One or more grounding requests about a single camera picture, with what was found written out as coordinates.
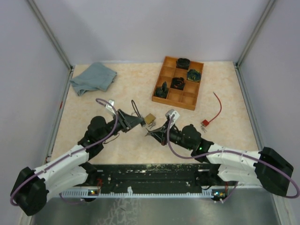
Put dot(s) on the white toothed cable duct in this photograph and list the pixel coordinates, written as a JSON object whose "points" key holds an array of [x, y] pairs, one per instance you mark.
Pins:
{"points": [[145, 192]]}

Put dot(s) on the black cable lock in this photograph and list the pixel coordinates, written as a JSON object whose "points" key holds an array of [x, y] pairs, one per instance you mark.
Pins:
{"points": [[137, 112]]}

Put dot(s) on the red cable lock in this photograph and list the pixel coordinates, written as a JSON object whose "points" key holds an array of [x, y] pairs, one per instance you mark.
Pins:
{"points": [[218, 107]]}

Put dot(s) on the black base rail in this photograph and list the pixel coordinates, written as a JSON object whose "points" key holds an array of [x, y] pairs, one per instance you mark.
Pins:
{"points": [[199, 174]]}

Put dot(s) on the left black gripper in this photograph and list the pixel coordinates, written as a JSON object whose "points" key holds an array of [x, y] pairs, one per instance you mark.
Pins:
{"points": [[127, 122]]}

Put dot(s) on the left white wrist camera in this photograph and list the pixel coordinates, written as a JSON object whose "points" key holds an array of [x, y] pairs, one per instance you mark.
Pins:
{"points": [[109, 107]]}

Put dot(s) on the wooden compartment tray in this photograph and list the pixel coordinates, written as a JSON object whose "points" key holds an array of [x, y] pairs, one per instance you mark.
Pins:
{"points": [[178, 83]]}

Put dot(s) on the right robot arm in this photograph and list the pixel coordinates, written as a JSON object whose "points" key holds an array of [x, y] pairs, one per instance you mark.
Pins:
{"points": [[265, 168]]}

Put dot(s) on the brass padlock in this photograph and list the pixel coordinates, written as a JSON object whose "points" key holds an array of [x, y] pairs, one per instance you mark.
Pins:
{"points": [[149, 118]]}

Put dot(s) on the blue folded cloth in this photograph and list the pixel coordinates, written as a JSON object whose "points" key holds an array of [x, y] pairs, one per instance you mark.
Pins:
{"points": [[96, 77]]}

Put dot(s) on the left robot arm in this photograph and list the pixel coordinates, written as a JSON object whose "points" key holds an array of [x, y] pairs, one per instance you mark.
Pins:
{"points": [[33, 188]]}

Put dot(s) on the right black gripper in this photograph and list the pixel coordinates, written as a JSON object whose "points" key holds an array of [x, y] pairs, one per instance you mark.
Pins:
{"points": [[161, 134]]}

